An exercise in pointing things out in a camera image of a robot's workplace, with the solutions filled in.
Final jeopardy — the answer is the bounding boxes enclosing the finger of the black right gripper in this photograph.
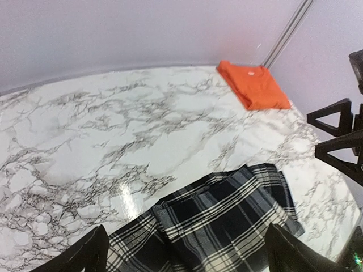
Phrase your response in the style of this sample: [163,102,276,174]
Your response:
[306,98,353,137]
[315,130,362,183]

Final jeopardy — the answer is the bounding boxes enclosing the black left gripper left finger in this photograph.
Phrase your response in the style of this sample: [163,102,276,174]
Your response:
[32,225,109,272]

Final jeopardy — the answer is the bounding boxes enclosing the orange t-shirt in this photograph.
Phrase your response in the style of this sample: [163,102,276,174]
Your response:
[216,61,291,111]

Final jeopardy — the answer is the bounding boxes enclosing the right aluminium corner post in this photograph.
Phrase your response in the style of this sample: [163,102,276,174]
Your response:
[263,0,314,69]

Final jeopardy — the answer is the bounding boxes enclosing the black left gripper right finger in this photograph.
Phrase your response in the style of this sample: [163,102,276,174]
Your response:
[266,223,351,272]

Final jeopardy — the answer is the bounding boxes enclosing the black white plaid shirt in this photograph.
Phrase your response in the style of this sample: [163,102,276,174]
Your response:
[106,163,304,271]

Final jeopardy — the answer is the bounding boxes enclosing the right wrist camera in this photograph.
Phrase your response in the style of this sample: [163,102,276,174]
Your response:
[349,50,363,94]

